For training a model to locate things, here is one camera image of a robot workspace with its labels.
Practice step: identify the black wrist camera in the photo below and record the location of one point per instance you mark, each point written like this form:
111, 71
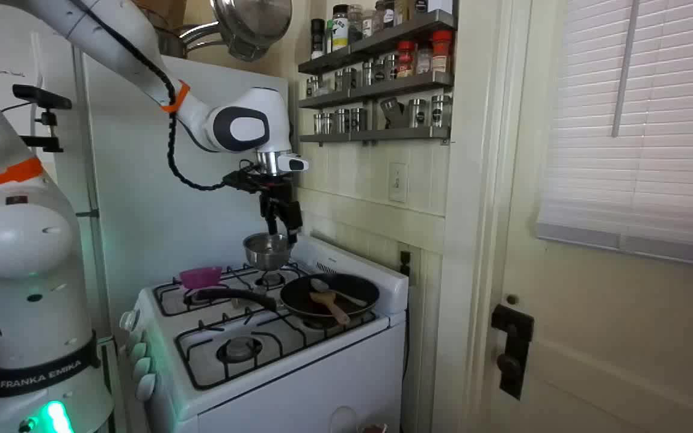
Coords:
253, 180

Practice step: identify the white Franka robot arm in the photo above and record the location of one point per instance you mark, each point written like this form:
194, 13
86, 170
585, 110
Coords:
18, 264

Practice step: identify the white window blind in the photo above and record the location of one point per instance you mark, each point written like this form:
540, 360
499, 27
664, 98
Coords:
668, 144

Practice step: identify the black door lock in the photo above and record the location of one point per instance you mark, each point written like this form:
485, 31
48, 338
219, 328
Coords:
513, 351

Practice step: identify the small steel saucepan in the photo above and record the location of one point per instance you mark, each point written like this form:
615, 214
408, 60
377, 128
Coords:
265, 252

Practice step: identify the white gas stove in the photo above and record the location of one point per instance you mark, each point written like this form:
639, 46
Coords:
299, 386

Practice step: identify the large jar white label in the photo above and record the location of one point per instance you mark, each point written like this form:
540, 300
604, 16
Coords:
339, 34

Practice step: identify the spice jar red lid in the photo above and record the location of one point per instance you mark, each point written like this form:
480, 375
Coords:
442, 55

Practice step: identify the white stove knob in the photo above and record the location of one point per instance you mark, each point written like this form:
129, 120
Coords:
147, 387
138, 350
143, 369
129, 320

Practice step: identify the grey metal spoon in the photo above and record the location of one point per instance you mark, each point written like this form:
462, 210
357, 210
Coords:
320, 285

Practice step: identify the brown cardboard box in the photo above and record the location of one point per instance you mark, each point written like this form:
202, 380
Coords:
163, 15

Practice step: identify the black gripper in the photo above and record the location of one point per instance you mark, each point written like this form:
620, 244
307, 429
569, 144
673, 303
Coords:
279, 193

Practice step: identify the white blind wand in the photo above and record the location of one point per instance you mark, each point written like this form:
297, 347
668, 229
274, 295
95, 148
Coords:
623, 79

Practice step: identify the black frying pan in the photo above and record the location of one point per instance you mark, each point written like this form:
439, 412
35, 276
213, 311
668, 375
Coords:
360, 288

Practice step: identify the wooden spatula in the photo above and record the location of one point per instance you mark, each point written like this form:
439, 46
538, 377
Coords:
332, 303

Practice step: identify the dark spice jar black lid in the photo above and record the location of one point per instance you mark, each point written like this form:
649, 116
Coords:
385, 15

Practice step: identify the black camera stand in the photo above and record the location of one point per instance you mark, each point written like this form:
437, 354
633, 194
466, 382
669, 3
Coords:
41, 96

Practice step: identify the cream white door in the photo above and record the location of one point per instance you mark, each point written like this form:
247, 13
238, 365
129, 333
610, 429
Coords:
626, 344

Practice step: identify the black wall plug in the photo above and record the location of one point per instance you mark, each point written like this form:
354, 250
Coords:
404, 262

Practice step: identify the metal three tier spice rack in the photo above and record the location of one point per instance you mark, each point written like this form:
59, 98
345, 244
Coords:
361, 137

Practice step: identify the white refrigerator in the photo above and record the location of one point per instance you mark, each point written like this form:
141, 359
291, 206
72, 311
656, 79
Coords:
163, 206

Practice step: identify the dark glass bottle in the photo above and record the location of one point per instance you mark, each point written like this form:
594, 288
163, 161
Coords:
318, 38

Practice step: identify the shiny hanging steel pot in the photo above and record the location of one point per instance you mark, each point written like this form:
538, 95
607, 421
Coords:
253, 27

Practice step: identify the black stove grate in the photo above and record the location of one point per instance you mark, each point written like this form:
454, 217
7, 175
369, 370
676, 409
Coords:
282, 354
166, 300

